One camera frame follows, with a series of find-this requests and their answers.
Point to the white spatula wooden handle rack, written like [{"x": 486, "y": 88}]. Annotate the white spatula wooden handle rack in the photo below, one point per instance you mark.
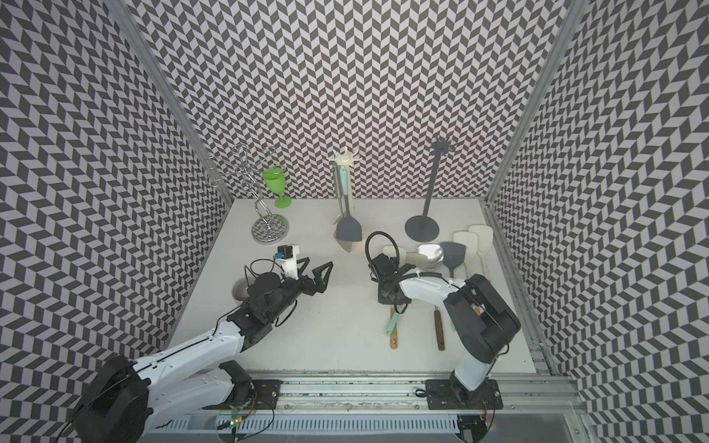
[{"x": 391, "y": 252}]

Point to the cream utensil rack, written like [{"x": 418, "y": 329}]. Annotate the cream utensil rack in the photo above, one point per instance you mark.
[{"x": 348, "y": 159}]

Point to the white spatula mint handle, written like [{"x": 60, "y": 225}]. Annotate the white spatula mint handle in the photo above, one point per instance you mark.
[{"x": 413, "y": 258}]

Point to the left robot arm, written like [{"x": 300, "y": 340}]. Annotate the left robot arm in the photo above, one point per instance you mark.
[{"x": 127, "y": 398}]

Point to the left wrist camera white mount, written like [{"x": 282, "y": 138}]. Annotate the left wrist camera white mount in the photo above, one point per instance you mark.
[{"x": 286, "y": 258}]

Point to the grey turner mint handle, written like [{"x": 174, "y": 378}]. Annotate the grey turner mint handle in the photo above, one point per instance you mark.
[{"x": 348, "y": 229}]

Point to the chrome wire glass rack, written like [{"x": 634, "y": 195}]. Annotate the chrome wire glass rack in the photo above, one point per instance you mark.
[{"x": 237, "y": 174}]

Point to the steel spoon brown handle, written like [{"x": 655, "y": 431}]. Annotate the steel spoon brown handle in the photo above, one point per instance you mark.
[{"x": 433, "y": 254}]

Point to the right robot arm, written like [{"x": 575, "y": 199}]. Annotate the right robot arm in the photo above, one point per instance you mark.
[{"x": 485, "y": 324}]

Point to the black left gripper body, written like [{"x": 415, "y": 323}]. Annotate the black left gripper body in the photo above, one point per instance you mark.
[{"x": 307, "y": 287}]

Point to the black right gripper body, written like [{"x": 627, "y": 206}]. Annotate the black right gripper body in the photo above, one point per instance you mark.
[{"x": 384, "y": 297}]

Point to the dark grey utensil rack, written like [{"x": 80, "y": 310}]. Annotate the dark grey utensil rack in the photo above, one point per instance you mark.
[{"x": 422, "y": 228}]

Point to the green plastic goblet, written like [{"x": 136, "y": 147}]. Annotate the green plastic goblet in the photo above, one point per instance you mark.
[{"x": 274, "y": 179}]

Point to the metal base rail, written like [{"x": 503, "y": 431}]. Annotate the metal base rail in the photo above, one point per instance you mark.
[{"x": 356, "y": 405}]

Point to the pink ceramic cup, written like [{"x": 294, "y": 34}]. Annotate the pink ceramic cup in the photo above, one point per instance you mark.
[{"x": 240, "y": 290}]

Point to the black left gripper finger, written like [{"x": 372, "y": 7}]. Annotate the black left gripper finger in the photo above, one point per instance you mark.
[
  {"x": 302, "y": 265},
  {"x": 320, "y": 280}
]

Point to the grey spatula mint handle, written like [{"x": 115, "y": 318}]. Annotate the grey spatula mint handle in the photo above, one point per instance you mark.
[{"x": 453, "y": 256}]

